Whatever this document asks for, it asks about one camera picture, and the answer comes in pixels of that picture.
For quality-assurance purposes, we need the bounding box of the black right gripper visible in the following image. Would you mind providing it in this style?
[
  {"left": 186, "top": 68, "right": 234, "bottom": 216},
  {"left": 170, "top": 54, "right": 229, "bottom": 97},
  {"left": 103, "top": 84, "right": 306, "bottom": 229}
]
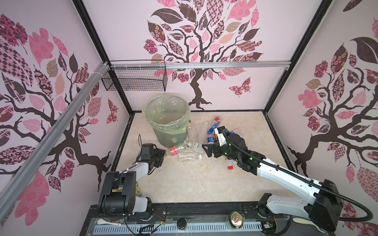
[{"left": 201, "top": 138, "right": 240, "bottom": 164}]

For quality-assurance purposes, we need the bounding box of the clear bottle red label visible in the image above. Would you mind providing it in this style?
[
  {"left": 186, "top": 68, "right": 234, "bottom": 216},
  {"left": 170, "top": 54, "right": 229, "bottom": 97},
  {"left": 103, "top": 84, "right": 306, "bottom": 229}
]
[{"left": 167, "top": 144, "right": 186, "bottom": 156}]

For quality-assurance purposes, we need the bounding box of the clear bottle white cap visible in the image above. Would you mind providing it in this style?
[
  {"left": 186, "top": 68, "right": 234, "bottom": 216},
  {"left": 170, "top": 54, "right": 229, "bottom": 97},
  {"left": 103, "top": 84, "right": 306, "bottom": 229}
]
[{"left": 178, "top": 152, "right": 202, "bottom": 162}]

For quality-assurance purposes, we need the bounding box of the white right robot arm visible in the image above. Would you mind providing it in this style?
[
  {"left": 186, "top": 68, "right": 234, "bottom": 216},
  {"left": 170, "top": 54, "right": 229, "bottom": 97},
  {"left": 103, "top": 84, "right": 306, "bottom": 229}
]
[{"left": 203, "top": 126, "right": 343, "bottom": 232}]

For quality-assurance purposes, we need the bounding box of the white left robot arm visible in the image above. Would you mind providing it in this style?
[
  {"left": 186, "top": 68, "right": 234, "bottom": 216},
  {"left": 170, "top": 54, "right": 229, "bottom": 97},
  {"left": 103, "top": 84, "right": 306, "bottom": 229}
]
[{"left": 97, "top": 144, "right": 166, "bottom": 216}]

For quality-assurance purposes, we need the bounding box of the grey mesh waste bin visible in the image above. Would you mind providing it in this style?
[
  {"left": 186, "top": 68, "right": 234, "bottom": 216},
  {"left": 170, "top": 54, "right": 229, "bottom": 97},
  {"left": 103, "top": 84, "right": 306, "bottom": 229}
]
[{"left": 142, "top": 95, "right": 191, "bottom": 147}]

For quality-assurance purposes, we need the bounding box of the tall bottle red cap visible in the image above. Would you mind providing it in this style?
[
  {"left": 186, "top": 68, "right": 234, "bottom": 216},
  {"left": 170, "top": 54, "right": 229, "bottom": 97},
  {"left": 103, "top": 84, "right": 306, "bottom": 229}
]
[{"left": 225, "top": 158, "right": 233, "bottom": 170}]

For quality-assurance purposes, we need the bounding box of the clear bottle pink blue label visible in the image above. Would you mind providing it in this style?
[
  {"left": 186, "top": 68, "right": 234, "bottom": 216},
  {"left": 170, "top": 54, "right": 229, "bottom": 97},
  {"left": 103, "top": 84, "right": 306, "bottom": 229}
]
[{"left": 209, "top": 116, "right": 221, "bottom": 132}]

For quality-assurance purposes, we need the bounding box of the clear bottle green white label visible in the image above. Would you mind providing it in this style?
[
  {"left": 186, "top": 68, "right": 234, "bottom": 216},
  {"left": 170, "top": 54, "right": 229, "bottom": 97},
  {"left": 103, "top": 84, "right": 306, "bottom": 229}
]
[{"left": 183, "top": 140, "right": 204, "bottom": 154}]

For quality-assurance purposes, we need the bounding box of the clear bottle green cap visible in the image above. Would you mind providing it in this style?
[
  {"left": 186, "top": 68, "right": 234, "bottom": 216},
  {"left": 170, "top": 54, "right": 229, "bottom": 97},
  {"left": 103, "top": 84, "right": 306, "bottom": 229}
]
[{"left": 187, "top": 120, "right": 197, "bottom": 142}]

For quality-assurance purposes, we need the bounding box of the tin can on base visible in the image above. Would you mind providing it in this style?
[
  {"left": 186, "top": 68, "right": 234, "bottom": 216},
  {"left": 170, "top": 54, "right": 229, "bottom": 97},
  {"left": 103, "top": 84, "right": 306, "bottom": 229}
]
[{"left": 225, "top": 211, "right": 244, "bottom": 230}]

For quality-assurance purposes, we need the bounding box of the white vented base panel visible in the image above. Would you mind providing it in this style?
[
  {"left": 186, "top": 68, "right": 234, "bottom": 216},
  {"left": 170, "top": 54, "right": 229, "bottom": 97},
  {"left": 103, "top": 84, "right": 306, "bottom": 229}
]
[{"left": 93, "top": 222, "right": 263, "bottom": 236}]

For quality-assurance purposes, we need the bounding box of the white spoon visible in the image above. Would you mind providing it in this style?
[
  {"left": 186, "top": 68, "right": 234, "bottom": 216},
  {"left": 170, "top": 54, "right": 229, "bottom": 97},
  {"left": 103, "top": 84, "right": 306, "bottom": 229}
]
[{"left": 96, "top": 218, "right": 122, "bottom": 226}]

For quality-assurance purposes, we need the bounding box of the black corrugated cable hose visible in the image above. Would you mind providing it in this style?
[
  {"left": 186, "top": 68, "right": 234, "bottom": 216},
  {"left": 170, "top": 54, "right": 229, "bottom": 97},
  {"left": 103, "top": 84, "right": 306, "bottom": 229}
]
[{"left": 224, "top": 129, "right": 373, "bottom": 222}]

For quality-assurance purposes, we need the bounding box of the black wire wall basket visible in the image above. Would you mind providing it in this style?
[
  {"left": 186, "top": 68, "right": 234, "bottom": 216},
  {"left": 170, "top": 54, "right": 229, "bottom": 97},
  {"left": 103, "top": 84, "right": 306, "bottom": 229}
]
[{"left": 101, "top": 59, "right": 168, "bottom": 91}]

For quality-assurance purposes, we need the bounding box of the aluminium rail back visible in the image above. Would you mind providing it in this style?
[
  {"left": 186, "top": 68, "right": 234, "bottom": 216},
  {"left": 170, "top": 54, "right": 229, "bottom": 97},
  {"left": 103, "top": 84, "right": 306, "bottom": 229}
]
[{"left": 111, "top": 61, "right": 291, "bottom": 69}]

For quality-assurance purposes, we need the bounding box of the aluminium rail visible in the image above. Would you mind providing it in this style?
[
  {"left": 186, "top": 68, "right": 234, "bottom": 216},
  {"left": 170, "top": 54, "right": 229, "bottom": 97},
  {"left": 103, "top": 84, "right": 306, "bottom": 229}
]
[
  {"left": 1, "top": 62, "right": 109, "bottom": 220},
  {"left": 111, "top": 61, "right": 291, "bottom": 69}
]

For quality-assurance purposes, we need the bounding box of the aluminium rail left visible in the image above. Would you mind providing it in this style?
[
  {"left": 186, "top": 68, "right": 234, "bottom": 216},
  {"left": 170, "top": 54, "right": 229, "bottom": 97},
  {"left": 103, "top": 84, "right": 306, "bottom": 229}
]
[{"left": 1, "top": 62, "right": 109, "bottom": 220}]

